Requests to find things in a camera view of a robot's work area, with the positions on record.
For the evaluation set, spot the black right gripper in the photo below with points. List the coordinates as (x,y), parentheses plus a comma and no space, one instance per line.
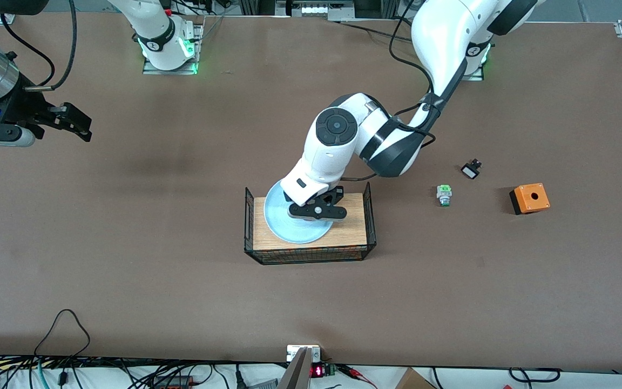
(18,111)

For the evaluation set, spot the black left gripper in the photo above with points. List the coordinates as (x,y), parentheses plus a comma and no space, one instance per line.
(337,194)

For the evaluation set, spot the light blue plate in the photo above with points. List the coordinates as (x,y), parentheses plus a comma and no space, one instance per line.
(284,221)

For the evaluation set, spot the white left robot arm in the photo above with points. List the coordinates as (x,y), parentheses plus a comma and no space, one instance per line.
(338,146)

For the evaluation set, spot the wooden board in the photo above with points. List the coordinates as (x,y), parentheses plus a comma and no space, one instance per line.
(351,227)

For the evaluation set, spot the red digit display module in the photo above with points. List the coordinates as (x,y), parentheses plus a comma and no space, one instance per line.
(317,371)

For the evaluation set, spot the brown cardboard box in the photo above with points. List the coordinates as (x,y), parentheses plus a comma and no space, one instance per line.
(412,381)

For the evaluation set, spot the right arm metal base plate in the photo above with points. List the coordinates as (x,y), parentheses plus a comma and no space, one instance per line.
(154,69)

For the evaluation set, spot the green push button switch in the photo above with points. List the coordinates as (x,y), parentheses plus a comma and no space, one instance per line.
(444,193)

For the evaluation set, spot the black white square button switch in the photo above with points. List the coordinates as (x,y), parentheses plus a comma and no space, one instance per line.
(470,172)

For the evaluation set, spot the grey metal camera mount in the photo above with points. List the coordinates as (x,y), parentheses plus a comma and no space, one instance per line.
(300,373)

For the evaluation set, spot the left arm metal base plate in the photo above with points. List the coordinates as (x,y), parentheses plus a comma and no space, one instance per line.
(475,77)

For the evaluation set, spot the metal frame with white light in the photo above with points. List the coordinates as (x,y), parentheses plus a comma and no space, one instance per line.
(313,9)

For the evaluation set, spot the orange button enclosure box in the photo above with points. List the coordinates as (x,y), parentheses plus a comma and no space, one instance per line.
(540,202)

